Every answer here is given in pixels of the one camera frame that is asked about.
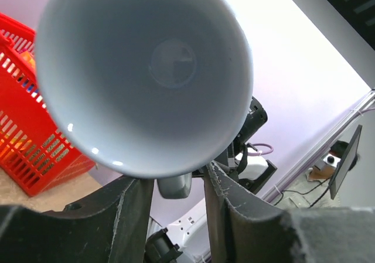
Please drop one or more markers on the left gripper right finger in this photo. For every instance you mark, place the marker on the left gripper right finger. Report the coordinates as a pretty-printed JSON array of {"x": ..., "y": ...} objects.
[{"x": 244, "y": 228}]

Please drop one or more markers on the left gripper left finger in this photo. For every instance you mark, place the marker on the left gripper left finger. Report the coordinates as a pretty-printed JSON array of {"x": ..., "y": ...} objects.
[{"x": 108, "y": 225}]

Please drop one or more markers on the grey mug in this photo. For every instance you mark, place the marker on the grey mug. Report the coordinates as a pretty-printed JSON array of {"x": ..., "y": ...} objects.
[{"x": 153, "y": 89}]

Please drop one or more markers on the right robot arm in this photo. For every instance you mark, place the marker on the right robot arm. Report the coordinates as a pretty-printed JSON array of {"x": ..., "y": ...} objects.
[{"x": 243, "y": 162}]

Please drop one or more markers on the red plastic basket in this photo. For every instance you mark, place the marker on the red plastic basket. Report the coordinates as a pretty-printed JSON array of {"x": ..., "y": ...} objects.
[{"x": 34, "y": 153}]

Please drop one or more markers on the black monitor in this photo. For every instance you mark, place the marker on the black monitor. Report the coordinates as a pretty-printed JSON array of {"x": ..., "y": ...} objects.
[{"x": 345, "y": 163}]

